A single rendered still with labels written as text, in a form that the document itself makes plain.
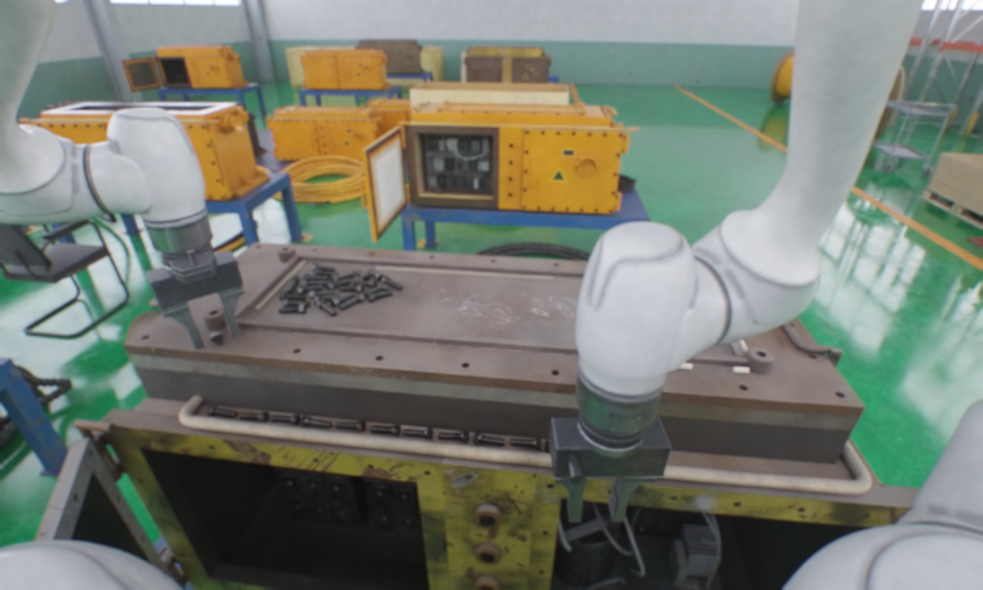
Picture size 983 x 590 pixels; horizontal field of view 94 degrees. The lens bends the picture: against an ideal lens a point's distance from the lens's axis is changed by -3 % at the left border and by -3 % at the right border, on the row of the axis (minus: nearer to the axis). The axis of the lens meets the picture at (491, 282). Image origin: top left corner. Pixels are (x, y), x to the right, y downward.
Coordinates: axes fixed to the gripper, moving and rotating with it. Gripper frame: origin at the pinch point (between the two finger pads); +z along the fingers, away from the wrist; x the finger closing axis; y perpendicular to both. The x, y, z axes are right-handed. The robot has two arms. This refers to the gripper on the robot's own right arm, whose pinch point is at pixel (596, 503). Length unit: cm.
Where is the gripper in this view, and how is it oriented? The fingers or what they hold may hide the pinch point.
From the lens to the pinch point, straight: 69.3
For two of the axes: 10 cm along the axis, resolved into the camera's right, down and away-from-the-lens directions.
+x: 10.0, 0.0, 0.1
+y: 0.1, 4.9, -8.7
